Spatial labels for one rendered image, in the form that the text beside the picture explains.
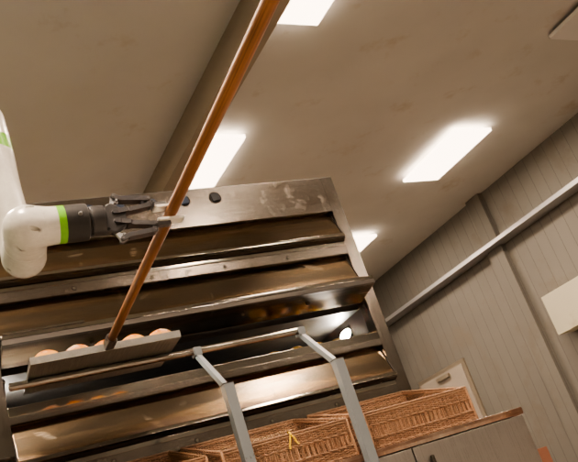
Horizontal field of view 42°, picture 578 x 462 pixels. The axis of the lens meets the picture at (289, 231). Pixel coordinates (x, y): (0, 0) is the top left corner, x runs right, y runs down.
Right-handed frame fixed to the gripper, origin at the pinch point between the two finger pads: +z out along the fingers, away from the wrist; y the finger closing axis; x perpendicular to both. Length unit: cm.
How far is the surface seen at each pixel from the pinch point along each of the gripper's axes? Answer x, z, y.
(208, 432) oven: -154, 48, 30
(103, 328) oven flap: -139, 9, -20
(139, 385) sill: -154, 23, 3
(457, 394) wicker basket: -106, 144, 48
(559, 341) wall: -631, 740, -57
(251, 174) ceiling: -525, 302, -307
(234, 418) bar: -94, 38, 37
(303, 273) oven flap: -156, 118, -37
